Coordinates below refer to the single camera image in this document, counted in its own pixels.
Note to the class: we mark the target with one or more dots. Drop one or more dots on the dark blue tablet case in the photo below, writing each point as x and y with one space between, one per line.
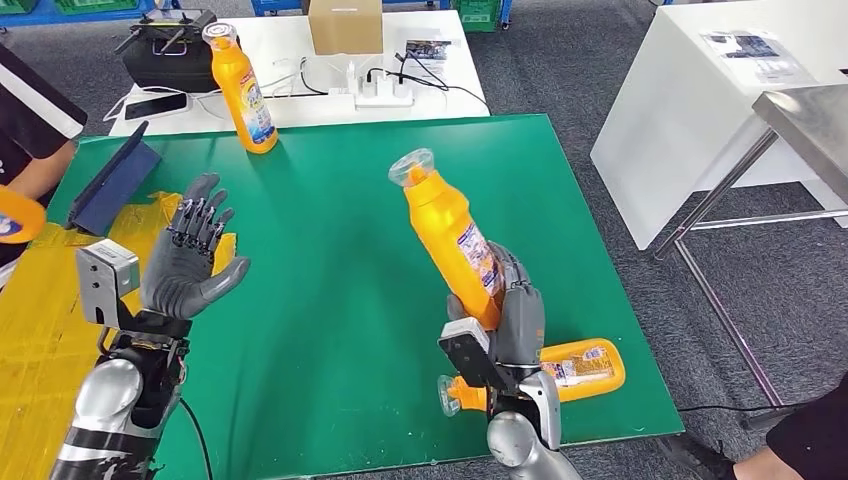
112 189

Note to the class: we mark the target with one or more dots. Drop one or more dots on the black smartphone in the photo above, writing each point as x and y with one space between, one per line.
154 106

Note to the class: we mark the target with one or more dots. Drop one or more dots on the white charger plug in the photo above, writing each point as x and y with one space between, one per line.
351 79
381 82

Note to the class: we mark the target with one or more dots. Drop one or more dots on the black carrying case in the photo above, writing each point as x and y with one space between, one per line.
166 66

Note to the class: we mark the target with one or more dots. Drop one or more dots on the orange detergent bottle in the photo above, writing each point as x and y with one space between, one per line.
20 218
444 232
248 112
590 368

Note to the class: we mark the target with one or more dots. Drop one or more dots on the white power strip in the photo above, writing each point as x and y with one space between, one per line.
383 100

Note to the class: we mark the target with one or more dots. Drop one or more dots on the large printed leaflet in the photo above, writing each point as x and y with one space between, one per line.
755 55

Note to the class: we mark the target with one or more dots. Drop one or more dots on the green plastic crate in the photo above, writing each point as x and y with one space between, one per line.
16 4
99 4
478 16

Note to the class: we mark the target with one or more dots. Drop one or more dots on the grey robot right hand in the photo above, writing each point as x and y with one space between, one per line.
523 324

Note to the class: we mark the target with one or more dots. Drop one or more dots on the white rectangular table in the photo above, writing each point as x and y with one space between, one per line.
291 36

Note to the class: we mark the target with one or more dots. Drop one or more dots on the white panel-sided table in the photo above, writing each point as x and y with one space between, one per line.
676 119

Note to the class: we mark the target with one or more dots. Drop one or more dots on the stainless steel table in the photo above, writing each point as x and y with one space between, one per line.
808 126

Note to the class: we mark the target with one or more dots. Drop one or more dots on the brown cardboard box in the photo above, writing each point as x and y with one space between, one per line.
344 26

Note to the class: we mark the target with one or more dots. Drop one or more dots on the black drone remote controller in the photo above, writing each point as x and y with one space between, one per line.
166 28

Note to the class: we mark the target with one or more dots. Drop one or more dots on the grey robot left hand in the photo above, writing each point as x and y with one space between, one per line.
179 278

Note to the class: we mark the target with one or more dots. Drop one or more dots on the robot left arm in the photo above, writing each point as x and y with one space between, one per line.
112 404

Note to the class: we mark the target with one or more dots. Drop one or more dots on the person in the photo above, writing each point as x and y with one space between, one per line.
33 106
815 444

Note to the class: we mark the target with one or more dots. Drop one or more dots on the person's forearm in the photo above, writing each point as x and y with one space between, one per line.
50 172

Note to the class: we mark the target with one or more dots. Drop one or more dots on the green table mat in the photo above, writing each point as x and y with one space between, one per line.
331 265

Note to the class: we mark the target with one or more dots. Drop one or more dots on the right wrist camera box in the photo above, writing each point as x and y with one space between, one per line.
470 361

